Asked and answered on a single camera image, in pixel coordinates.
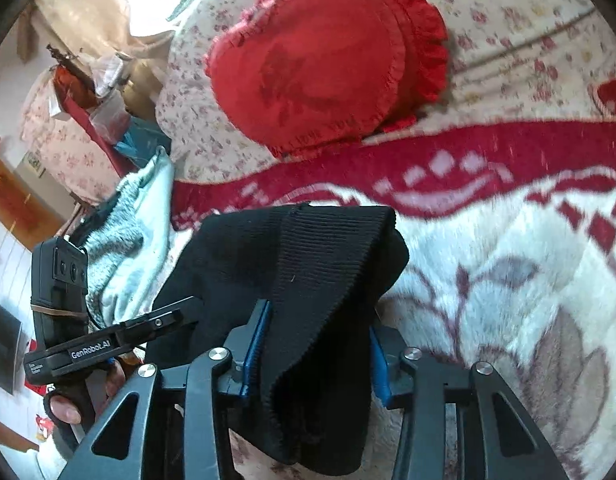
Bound black garment behind jacket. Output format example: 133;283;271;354
58;192;119;247

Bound floral beige bed quilt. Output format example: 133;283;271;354
157;0;616;184

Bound light blue fleece jacket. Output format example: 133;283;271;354
84;146;174;328

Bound red heart ruffled pillow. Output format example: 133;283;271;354
205;0;449;158

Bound black knit pants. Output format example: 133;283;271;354
146;205;409;476

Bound dark wooden cabinet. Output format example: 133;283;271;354
0;160;63;249

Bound black wall television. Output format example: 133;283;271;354
0;304;22;394

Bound person's left hand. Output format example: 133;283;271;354
48;351;144;427

